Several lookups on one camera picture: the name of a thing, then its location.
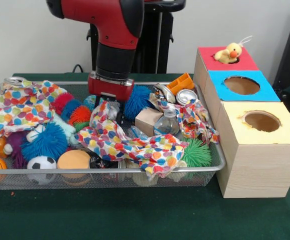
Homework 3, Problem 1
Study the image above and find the black cable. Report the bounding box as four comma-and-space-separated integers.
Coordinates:
71, 63, 86, 74

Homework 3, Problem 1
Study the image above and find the green spiky ball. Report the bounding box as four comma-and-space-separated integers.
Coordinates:
182, 138, 212, 168

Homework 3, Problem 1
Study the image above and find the multicoloured spiky caterpillar toy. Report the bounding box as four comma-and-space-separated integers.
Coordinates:
51, 92, 92, 126

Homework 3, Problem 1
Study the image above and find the small soccer ball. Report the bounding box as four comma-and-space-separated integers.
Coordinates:
26, 155, 58, 170

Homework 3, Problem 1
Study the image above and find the wooden box with three holes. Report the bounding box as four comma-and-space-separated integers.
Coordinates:
193, 46, 290, 199

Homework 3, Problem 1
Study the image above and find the blue spiky ball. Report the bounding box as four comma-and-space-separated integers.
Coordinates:
124, 85, 152, 120
21, 122, 69, 162

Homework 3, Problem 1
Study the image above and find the orange foam cylinder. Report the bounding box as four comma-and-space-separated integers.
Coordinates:
56, 149, 91, 170

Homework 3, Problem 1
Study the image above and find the yellow duck plush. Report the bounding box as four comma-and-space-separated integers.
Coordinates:
214, 35, 254, 65

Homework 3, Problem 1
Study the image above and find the orange plastic building brick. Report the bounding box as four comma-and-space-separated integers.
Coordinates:
166, 72, 195, 95

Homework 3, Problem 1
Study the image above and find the shallow metal mesh bin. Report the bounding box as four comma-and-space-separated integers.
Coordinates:
0, 81, 227, 190

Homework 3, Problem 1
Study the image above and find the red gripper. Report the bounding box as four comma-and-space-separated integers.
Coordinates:
87, 71, 135, 125

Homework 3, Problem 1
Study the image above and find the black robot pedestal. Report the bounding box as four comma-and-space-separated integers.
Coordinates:
86, 0, 187, 74

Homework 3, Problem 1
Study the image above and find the colourful dotted cloth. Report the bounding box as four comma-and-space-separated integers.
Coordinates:
0, 80, 68, 138
74, 101, 190, 180
157, 98, 221, 146

